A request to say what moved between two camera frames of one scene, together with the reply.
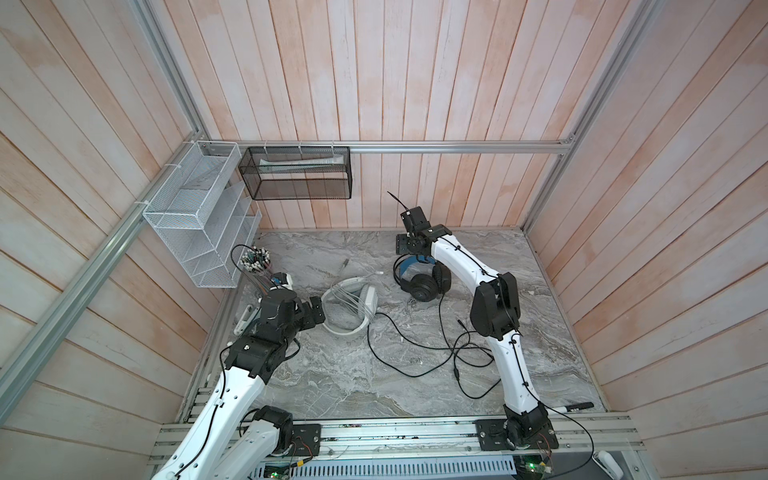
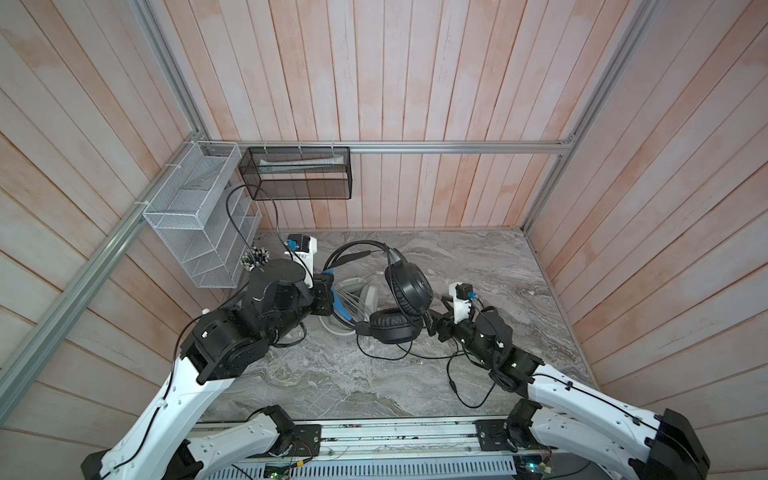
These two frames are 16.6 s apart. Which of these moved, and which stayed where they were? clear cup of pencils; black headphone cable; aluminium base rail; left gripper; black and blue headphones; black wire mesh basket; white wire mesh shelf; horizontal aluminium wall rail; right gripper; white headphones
Moved: black headphone cable; left gripper; black and blue headphones; white headphones; right gripper
Stayed: aluminium base rail; clear cup of pencils; black wire mesh basket; white wire mesh shelf; horizontal aluminium wall rail
